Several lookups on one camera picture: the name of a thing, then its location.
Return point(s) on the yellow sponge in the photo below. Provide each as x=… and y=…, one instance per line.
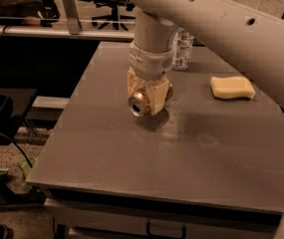
x=232, y=88

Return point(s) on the black office chair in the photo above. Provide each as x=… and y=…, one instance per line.
x=114, y=18

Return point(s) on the left metal railing post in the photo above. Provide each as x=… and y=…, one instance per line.
x=74, y=25

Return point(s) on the orange soda can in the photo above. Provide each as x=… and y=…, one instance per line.
x=139, y=103

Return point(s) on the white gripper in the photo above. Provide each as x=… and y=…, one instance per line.
x=148, y=65

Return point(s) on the black side table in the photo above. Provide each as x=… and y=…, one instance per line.
x=14, y=106

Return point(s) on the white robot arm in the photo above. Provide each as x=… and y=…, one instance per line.
x=247, y=39

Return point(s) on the white table drawer base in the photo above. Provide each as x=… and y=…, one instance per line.
x=98, y=221

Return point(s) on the green crumpled wrapper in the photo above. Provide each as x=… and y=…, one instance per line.
x=25, y=166

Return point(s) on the clear plastic water bottle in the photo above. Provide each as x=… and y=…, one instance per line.
x=182, y=44

